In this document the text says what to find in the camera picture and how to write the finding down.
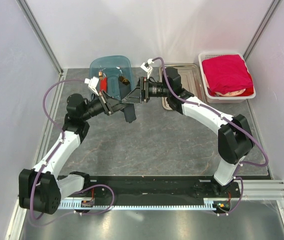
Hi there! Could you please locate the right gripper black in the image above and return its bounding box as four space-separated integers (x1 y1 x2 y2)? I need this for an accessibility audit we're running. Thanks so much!
122 76 171 104

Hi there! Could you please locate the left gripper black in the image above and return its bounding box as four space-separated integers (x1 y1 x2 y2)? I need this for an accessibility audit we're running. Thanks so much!
81 89 129 121

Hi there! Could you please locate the black paper napkin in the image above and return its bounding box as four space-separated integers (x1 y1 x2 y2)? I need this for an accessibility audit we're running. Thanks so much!
118 74 137 125

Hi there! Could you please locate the gold fork green handle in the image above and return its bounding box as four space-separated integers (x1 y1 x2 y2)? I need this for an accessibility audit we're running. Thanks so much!
118 74 130 86

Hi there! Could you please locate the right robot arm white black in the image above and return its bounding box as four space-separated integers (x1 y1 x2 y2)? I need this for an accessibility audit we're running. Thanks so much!
122 67 254 197

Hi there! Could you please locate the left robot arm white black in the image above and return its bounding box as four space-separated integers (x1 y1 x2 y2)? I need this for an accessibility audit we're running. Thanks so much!
18 91 128 215

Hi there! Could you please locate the red rolled napkin with cutlery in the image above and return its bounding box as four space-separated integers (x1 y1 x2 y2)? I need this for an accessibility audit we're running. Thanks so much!
98 71 107 92

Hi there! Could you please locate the blue transparent plastic container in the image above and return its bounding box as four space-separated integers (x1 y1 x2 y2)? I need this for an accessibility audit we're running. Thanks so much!
89 55 136 100

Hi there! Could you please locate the stainless steel tray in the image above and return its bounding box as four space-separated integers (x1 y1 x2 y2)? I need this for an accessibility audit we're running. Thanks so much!
165 64 207 104

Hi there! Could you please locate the white plastic basket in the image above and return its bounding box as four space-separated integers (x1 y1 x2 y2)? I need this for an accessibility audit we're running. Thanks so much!
198 51 256 104

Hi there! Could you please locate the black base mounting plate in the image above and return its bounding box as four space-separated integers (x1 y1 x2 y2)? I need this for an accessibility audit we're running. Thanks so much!
74 175 241 205

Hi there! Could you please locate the red folded cloth stack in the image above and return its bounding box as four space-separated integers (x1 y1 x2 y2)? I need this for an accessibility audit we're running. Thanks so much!
202 54 255 97

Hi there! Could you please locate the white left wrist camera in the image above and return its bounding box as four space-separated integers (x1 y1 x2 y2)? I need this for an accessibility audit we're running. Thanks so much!
84 76 99 95

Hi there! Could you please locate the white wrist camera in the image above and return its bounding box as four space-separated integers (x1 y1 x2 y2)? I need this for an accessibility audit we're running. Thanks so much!
140 58 154 79
84 76 99 95

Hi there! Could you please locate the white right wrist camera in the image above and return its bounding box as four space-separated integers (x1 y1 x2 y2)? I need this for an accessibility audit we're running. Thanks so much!
140 58 154 79

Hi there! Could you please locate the slotted grey cable duct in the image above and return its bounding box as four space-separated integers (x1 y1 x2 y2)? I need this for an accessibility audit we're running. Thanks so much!
59 196 230 211

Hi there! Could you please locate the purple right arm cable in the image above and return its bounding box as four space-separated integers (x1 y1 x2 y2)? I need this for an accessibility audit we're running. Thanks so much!
149 56 269 217

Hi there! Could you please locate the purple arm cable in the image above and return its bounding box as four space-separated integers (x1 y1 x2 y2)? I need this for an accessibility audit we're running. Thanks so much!
29 78 90 221
149 56 269 217

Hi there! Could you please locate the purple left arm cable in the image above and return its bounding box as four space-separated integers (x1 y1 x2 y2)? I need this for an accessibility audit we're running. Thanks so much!
29 78 90 221

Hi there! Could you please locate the aluminium frame rail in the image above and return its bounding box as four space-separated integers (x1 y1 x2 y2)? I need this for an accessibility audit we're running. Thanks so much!
242 179 284 201

